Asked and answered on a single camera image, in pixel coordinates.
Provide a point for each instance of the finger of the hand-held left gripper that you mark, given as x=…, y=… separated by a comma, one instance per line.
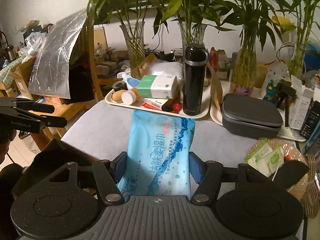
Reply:
x=42, y=108
x=55, y=123

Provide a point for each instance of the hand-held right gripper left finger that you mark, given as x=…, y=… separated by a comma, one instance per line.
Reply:
x=121, y=165

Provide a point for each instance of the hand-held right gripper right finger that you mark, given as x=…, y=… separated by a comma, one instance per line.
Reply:
x=196, y=167

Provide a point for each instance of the blue wet wipes pack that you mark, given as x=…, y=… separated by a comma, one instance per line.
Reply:
x=157, y=150

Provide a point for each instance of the person's left hand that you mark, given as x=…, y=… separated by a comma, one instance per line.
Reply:
x=5, y=152

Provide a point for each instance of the wooden chair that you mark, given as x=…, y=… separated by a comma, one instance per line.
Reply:
x=72, y=110

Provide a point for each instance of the brown cardboard storage box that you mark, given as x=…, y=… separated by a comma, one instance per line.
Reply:
x=22, y=80

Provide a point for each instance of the light grey table mat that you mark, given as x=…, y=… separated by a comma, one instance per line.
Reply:
x=105, y=130

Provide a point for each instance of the silver foil insulated bag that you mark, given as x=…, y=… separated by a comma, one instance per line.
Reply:
x=55, y=62

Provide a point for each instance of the green checked cloth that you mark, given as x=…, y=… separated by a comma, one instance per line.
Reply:
x=10, y=70

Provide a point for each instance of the white plastic tray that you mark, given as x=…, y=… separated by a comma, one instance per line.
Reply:
x=215, y=112
x=117, y=105

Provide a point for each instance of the green white packet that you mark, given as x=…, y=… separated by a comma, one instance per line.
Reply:
x=258, y=157
x=275, y=160

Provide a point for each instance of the orange egg-shaped sponge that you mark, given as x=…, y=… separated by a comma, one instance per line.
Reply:
x=117, y=96

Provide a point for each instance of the white round jar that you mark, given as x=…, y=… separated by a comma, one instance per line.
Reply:
x=128, y=97

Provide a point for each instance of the crumpled clear plastic bag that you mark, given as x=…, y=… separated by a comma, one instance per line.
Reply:
x=37, y=40

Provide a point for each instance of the red white flat box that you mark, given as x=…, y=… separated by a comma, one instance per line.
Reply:
x=155, y=103

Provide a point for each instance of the black tape roll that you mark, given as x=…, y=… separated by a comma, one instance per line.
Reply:
x=119, y=86

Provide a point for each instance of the grey zip case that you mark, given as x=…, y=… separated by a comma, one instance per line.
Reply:
x=250, y=115

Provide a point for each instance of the brown paper bag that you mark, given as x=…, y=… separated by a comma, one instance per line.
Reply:
x=216, y=87
x=146, y=65

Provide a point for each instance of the black thermos bottle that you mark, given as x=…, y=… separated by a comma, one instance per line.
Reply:
x=195, y=85

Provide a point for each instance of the white blue squeeze tube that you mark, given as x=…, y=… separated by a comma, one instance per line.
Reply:
x=130, y=81

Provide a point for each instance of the green white tissue box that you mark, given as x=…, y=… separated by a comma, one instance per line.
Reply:
x=156, y=87

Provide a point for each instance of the black insole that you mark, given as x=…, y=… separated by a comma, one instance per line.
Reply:
x=291, y=172

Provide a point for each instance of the white plastic bag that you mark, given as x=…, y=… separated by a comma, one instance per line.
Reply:
x=167, y=68

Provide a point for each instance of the woven basket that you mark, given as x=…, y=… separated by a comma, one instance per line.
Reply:
x=297, y=191

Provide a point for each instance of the teal patterned bag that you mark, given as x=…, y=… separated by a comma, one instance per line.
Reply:
x=271, y=90

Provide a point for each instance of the lucky bamboo in glass vase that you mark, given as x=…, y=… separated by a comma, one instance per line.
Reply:
x=192, y=35
x=243, y=67
x=133, y=50
x=297, y=62

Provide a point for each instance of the black mini tripod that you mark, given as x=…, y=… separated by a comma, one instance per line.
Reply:
x=285, y=92

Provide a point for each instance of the black tall carton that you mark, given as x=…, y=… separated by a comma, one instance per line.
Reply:
x=311, y=120

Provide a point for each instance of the white tall carton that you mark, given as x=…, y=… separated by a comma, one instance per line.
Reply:
x=303, y=100

